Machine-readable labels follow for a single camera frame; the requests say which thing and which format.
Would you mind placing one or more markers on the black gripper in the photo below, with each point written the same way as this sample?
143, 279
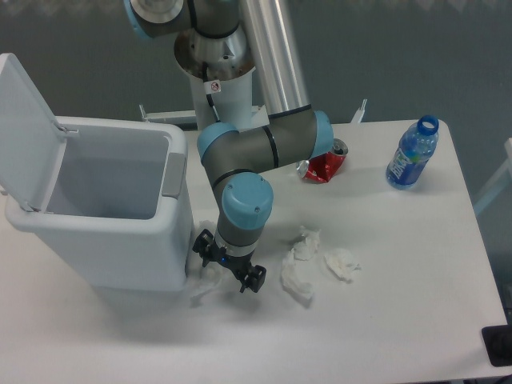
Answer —
237, 259

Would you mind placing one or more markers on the tissue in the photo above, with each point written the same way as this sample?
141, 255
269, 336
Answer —
206, 283

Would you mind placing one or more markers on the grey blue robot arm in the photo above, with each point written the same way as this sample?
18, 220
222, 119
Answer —
220, 41

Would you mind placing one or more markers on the crumpled paper ball centre top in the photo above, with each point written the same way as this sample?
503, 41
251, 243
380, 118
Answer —
308, 244

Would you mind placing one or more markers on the crumpled paper ball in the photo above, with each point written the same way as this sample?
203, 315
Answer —
308, 244
342, 263

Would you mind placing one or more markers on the crumpled paper ball right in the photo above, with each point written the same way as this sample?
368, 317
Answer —
342, 263

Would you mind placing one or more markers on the crumpled paper near bin top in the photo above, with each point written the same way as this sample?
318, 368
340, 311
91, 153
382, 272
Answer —
208, 225

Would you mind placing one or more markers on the crumpled paper centre bottom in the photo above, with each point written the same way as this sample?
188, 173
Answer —
301, 291

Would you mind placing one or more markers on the white trash bin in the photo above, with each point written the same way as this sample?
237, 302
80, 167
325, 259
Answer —
120, 212

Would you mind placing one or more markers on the crushed red soda can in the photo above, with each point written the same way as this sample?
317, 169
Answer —
322, 168

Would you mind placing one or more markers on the blue plastic drink bottle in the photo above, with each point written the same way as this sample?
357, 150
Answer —
415, 148

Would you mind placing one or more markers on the white trash bin lid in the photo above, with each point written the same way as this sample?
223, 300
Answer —
33, 141

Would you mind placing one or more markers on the black device at edge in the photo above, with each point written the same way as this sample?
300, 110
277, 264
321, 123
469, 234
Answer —
497, 340

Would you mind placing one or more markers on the white metal base bracket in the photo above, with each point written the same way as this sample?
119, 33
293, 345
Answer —
186, 119

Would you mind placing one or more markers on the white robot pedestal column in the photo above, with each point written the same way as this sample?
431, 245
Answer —
224, 100

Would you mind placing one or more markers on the white frame at right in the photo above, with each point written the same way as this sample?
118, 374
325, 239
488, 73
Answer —
496, 184

